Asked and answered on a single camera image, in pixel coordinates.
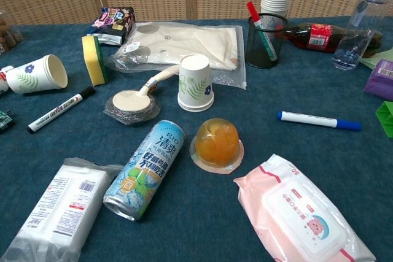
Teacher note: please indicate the blue whiteboard marker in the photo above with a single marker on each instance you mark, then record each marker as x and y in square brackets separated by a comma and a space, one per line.
[310, 119]

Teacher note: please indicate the black mesh pen holder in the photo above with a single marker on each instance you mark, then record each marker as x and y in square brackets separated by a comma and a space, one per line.
[261, 50]

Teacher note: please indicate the red marker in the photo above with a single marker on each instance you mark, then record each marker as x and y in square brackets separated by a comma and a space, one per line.
[253, 10]

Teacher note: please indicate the black whiteboard marker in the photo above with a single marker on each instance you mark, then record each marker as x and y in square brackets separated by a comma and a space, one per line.
[58, 111]

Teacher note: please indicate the floral paper cup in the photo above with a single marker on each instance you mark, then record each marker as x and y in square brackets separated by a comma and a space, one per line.
[30, 78]
[195, 87]

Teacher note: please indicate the orange fruit jelly cup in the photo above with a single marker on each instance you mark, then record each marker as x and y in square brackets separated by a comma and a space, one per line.
[217, 144]

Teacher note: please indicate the light blue drink can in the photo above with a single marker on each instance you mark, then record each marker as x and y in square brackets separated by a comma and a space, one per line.
[147, 170]

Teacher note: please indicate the white cloth in plastic bag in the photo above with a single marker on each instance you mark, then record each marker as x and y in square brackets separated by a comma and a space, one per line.
[190, 41]

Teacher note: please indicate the yellow and green sponge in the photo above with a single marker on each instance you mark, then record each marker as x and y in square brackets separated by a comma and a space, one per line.
[92, 59]

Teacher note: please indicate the dark purple snack bag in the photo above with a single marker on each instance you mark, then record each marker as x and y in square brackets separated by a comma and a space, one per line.
[112, 24]

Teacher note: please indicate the pink wet wipes pack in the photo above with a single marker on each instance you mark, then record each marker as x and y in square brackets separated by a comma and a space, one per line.
[294, 213]

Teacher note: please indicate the stack of white paper cups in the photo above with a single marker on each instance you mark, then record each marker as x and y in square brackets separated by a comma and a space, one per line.
[276, 1]

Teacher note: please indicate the cola bottle with red label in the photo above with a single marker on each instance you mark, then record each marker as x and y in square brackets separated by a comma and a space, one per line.
[320, 38]

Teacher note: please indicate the white wipes pack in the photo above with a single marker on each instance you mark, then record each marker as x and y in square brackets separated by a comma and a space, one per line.
[58, 210]

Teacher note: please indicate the clear plastic water bottle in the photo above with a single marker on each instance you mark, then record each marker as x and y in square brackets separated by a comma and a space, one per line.
[356, 25]

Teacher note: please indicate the purple box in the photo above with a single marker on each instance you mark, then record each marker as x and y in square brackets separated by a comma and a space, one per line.
[380, 82]

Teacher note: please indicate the green plastic part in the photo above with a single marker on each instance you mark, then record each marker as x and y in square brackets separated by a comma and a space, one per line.
[386, 117]

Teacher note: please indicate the light green paper sheet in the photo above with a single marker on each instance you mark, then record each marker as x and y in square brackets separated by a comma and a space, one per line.
[379, 59]

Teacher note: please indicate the green circuit board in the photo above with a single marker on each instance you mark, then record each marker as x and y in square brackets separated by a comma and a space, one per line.
[4, 121]

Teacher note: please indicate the clear box with brown contents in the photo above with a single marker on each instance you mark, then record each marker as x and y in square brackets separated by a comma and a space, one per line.
[7, 36]

